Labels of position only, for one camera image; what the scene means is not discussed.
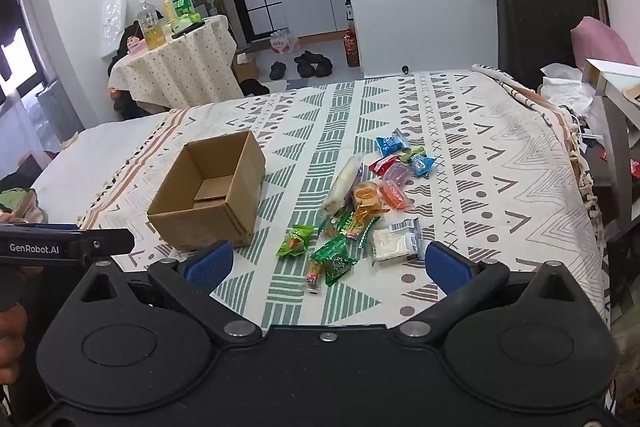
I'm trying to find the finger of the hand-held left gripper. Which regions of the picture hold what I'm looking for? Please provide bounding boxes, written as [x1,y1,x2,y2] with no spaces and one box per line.
[0,219,81,232]

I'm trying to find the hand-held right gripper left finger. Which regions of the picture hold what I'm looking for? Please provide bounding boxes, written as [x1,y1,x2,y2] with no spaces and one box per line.
[67,241,263,344]

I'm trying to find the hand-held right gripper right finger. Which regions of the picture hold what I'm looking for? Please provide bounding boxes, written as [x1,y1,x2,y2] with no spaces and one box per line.
[392,241,591,344]

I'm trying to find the brown cardboard box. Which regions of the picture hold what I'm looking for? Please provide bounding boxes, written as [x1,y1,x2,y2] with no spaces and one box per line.
[146,130,267,253]

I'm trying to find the white cake packet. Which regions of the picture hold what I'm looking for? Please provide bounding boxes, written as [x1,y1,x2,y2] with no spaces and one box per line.
[371,218,421,264]

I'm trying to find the small green snack packet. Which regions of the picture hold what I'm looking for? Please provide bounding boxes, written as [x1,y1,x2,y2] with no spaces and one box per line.
[276,224,315,258]

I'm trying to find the orange snack packet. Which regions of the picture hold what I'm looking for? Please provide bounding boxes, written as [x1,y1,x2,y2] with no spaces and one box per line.
[378,181,415,212]

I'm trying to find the long green snack packet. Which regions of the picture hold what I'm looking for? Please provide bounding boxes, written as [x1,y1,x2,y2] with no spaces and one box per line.
[320,209,383,240]

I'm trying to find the small sausage stick packet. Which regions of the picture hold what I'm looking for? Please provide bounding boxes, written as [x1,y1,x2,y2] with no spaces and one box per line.
[306,257,321,295]

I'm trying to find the small blue snack packet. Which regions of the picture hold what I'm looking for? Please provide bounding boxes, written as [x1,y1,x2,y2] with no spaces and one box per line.
[410,155,436,178]

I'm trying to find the orange jelly cup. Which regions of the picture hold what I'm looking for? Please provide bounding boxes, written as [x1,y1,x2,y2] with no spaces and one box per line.
[351,181,390,214]

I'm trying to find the large green snack packet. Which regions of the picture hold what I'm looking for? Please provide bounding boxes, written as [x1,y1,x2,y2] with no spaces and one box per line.
[310,234,358,286]

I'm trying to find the red snack packet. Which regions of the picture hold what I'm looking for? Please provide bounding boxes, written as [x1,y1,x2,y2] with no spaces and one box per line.
[369,154,401,178]

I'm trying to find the person's left hand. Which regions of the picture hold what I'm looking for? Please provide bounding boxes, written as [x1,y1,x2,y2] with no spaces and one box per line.
[0,304,30,389]

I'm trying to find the green clothing heap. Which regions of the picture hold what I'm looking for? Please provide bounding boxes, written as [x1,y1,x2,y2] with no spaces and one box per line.
[0,188,48,224]

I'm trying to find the white bed sheet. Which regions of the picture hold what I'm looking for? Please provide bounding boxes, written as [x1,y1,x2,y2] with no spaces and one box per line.
[30,114,173,228]

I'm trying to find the black clothing heap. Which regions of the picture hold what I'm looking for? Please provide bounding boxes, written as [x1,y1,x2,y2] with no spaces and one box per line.
[239,78,271,96]

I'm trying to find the dark bag behind table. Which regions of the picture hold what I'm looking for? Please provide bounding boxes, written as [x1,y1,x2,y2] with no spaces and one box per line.
[106,22,138,78]

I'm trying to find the striped tasselled throw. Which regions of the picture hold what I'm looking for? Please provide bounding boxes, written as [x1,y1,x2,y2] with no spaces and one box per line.
[470,63,603,220]

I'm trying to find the round table with dotted cloth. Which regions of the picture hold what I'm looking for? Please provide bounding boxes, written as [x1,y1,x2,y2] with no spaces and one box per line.
[107,14,246,112]

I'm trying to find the small cardboard floor box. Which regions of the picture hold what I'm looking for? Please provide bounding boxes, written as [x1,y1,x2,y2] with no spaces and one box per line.
[232,52,261,82]

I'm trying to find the crumpled white plastic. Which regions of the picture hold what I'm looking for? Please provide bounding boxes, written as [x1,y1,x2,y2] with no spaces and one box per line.
[540,63,608,128]

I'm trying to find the clear bottle of yellow drink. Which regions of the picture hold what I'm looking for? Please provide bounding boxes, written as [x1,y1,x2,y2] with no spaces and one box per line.
[137,0,166,50]

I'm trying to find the black tablet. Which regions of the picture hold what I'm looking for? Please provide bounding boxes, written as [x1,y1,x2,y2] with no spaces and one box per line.
[171,21,207,40]

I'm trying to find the white side table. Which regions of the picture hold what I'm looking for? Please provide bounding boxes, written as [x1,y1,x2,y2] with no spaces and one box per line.
[582,58,640,228]

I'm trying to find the green lidded container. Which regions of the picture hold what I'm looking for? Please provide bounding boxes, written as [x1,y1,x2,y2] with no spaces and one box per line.
[172,13,201,34]

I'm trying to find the black chair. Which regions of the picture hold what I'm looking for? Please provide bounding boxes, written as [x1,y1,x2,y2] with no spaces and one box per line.
[495,0,611,90]

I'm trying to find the pink pillow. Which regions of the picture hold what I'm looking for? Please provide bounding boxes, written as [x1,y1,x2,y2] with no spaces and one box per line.
[570,17,638,70]

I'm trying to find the white kitchen cabinet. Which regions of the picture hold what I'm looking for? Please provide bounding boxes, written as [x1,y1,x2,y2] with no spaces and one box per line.
[274,0,351,35]

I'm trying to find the dark clothes on rail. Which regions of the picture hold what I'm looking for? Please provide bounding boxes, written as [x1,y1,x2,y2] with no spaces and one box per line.
[0,0,28,50]

